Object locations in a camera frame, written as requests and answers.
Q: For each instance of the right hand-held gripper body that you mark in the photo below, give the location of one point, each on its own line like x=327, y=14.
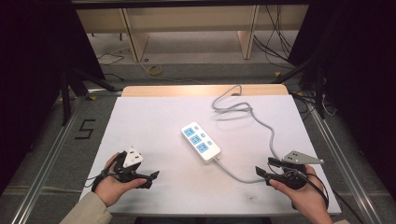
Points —
x=295, y=174

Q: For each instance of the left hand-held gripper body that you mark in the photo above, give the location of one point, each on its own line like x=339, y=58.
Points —
x=132, y=158

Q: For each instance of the person's right hand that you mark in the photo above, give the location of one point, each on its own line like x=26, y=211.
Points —
x=306, y=196

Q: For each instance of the person's left hand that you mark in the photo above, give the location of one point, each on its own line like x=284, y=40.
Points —
x=112, y=186

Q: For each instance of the white power strip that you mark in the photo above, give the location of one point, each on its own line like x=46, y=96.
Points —
x=200, y=142

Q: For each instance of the yellow tape roll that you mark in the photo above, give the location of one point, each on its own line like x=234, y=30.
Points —
x=155, y=70

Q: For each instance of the black metal stand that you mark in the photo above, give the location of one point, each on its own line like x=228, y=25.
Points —
x=77, y=84
x=306, y=74

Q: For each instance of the black curtain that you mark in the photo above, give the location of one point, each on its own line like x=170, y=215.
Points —
x=358, y=77
x=34, y=77

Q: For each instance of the wooden desk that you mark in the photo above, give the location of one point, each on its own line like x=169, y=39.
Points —
x=193, y=21

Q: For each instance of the aluminium floor rail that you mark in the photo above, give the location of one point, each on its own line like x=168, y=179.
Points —
x=46, y=161
x=342, y=161

